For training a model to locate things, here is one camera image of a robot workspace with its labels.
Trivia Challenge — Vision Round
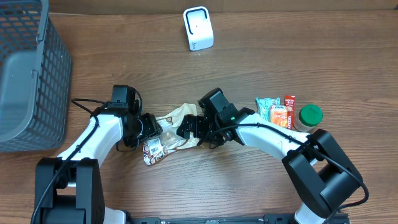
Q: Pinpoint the green lidded glass jar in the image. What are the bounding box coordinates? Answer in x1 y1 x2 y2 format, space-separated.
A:
294 105 323 132

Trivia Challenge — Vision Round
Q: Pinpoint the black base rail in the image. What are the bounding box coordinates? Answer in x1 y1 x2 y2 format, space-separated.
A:
127 213 295 224

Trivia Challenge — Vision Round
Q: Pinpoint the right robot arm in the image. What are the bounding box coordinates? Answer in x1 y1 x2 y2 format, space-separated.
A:
177 88 369 223

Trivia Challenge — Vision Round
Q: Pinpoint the grey plastic mesh basket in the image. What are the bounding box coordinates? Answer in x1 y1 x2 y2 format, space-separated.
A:
1 0 72 152

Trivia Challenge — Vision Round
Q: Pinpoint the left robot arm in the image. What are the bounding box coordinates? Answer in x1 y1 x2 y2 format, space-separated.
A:
30 85 162 223

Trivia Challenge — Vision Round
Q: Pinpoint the white barcode scanner stand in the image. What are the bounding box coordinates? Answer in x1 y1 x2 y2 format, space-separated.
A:
183 6 214 51

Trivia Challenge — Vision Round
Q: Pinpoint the beige snack bag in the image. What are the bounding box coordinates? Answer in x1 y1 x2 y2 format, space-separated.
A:
142 103 199 166

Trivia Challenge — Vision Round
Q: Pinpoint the orange small box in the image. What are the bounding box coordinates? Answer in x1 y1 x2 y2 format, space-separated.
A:
270 105 288 128

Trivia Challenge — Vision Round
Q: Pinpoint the teal wet wipes pack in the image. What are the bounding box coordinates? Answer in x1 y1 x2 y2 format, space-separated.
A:
256 98 280 121

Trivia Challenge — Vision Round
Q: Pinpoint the red snack bar packet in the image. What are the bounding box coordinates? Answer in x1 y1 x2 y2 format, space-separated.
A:
284 95 295 130

